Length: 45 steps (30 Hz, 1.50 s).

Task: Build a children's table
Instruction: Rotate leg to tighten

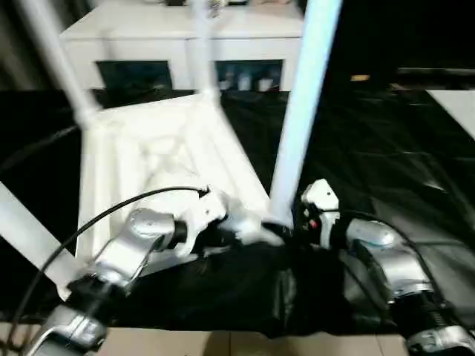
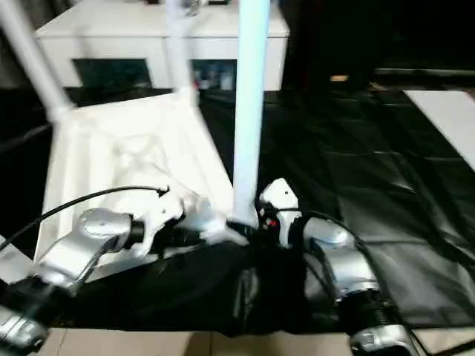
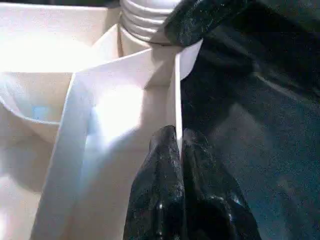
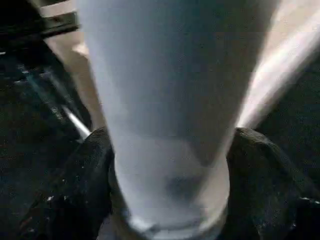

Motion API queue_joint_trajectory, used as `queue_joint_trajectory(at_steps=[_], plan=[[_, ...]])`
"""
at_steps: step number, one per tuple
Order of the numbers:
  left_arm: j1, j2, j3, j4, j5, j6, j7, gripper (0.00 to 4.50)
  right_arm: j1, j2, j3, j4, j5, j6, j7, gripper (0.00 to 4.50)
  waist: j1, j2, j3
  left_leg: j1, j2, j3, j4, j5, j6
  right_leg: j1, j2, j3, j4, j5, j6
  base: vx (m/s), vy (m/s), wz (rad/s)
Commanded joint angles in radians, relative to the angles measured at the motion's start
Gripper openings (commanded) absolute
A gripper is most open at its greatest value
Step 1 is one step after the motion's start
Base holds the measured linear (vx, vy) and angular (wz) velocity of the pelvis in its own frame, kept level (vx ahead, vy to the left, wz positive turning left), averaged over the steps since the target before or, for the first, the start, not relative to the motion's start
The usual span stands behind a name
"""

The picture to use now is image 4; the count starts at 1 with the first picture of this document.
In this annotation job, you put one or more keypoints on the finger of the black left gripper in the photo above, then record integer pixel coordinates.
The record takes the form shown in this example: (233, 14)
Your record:
(45, 100)
(72, 100)

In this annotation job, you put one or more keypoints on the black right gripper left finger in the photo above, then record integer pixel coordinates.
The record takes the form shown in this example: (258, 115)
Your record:
(75, 190)

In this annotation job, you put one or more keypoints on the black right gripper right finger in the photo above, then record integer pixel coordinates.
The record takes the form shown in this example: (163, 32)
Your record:
(270, 195)

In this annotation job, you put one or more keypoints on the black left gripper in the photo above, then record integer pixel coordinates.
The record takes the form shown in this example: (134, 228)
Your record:
(35, 20)

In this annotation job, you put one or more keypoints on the white plastic table leg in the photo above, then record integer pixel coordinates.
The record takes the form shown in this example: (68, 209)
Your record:
(170, 87)

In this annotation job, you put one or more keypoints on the white plastic table top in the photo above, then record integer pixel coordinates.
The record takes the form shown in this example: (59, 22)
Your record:
(282, 62)

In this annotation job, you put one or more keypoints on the black work mat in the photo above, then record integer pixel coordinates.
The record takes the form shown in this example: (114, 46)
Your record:
(292, 125)

